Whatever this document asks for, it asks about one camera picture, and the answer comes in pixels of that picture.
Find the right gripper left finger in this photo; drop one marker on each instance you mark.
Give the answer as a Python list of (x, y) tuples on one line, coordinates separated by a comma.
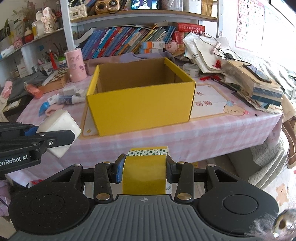
[(117, 169)]

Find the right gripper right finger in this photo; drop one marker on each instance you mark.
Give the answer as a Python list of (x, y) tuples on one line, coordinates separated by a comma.
[(171, 170)]

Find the yellow tape roll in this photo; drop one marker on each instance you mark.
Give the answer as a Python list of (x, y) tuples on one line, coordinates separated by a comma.
[(144, 172)]

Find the white foam block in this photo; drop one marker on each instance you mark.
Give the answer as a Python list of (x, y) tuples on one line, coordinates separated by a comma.
[(60, 129)]

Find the small white staples box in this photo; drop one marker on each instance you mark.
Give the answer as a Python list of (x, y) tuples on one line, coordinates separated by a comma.
[(53, 99)]

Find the blue plastic wrapper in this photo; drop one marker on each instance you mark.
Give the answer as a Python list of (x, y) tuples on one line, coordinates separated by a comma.
[(43, 108)]

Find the pink sock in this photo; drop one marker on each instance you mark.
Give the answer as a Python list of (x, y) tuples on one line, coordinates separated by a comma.
[(54, 107)]

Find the grey clothing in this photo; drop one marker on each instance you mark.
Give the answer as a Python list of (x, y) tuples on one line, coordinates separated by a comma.
[(18, 89)]

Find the pink water bottle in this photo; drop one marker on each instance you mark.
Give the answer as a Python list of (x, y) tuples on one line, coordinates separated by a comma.
[(34, 91)]

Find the white glue bottle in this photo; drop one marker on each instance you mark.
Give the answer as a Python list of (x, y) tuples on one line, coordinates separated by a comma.
[(69, 100)]

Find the white charger adapter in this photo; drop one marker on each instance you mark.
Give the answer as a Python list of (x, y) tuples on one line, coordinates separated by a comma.
[(69, 90)]

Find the yellow cardboard box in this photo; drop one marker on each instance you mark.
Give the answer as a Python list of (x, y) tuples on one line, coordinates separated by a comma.
[(127, 97)]

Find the wooden chessboard box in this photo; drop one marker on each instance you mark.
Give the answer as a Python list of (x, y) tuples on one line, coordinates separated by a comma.
[(57, 80)]

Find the small white cube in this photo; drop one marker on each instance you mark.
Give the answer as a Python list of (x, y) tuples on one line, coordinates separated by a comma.
[(81, 92)]

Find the white pen holder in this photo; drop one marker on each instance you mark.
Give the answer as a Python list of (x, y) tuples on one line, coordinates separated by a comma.
[(47, 67)]

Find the pink cylindrical container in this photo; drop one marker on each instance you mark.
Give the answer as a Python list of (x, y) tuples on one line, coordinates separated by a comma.
[(76, 66)]

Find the clear tape roll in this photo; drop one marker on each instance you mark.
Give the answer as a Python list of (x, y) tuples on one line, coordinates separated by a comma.
[(192, 70)]

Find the purple pink cloth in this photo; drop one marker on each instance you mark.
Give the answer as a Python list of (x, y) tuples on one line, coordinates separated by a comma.
[(125, 58)]

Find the red white doll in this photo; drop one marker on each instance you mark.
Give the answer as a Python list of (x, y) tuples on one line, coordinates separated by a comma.
[(28, 35)]

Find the stack of old books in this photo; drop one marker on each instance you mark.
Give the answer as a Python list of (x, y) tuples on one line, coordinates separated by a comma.
[(267, 97)]

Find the white tote bag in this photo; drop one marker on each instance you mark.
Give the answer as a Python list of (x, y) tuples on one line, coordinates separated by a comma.
[(206, 51)]

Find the pink pig toy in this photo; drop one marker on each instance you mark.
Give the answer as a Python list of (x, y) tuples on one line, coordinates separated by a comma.
[(171, 47)]

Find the orange white boxes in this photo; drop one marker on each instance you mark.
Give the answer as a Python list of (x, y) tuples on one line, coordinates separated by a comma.
[(152, 47)]

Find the smartphone on books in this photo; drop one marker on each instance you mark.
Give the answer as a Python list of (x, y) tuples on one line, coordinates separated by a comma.
[(256, 72)]

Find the row of books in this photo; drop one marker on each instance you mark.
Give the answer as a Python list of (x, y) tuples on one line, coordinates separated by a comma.
[(114, 41)]

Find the white quilted handbag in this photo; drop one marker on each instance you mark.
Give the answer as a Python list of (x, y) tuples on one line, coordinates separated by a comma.
[(77, 11)]

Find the wooden retro radio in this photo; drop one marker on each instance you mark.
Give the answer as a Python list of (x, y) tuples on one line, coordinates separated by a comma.
[(107, 6)]

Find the blue picture box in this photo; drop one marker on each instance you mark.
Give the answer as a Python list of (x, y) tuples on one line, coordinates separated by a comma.
[(144, 4)]

